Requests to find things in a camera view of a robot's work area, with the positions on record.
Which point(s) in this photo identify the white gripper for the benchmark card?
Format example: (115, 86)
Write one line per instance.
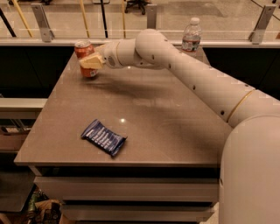
(110, 55)

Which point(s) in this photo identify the red coke can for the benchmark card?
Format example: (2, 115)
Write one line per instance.
(82, 49)

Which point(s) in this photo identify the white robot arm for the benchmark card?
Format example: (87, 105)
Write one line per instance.
(250, 161)

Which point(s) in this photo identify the black office chair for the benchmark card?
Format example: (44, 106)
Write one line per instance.
(139, 3)

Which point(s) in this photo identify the blue snack bag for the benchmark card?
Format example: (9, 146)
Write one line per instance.
(102, 137)

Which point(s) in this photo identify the clear plastic water bottle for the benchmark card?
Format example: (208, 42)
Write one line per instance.
(191, 37)

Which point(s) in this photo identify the grey upper drawer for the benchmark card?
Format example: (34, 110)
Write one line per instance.
(129, 189)

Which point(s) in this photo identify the grey drawer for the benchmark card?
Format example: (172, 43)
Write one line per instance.
(137, 213)
(129, 189)

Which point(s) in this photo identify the grey lower drawer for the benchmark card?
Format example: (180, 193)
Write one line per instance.
(137, 213)

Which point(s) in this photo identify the cardboard box clutter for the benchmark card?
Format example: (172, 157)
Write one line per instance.
(42, 210)

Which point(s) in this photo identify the metal railing post left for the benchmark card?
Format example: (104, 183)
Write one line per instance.
(46, 33)

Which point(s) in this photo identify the metal railing post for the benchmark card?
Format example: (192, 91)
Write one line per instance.
(46, 33)
(151, 13)
(256, 36)

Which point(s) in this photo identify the metal railing post middle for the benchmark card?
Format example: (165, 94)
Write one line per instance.
(151, 13)

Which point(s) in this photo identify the metal railing post right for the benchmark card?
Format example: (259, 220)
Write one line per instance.
(256, 36)

